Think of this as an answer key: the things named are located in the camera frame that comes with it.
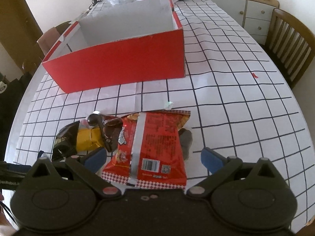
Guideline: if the red chip bag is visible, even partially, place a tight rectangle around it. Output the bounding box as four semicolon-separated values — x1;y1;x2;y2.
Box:
101;110;191;190

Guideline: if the yellow snack packet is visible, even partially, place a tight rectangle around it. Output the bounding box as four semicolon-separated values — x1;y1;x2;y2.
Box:
76;128;104;152

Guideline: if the black snack packet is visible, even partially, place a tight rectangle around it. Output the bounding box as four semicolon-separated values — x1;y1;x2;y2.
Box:
52;121;80;161

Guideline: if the dark brown snack packet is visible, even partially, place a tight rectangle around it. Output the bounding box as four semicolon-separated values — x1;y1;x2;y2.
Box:
100;114;123;152

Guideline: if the white grid tablecloth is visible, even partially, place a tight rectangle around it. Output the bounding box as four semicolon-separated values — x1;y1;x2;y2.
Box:
5;0;314;231

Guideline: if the pink cloth on chair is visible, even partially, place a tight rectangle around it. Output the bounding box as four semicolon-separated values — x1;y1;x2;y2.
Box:
37;27;61;55

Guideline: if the brown wooden door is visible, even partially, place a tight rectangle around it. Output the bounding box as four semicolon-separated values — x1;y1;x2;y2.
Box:
1;0;44;74

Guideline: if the red cardboard box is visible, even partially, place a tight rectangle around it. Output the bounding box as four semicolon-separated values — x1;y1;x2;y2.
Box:
42;0;185;93

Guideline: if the left wooden chair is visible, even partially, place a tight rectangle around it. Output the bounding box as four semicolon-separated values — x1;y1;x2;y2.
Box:
37;21;70;55

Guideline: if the wooden chair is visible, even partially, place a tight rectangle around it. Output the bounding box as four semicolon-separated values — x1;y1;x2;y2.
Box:
37;21;70;55
262;9;314;88

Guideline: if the right wooden chair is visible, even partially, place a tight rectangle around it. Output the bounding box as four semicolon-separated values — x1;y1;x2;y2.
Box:
262;9;314;88

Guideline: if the white cabinet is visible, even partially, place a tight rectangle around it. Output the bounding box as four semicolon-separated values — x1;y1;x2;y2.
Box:
212;0;279;45

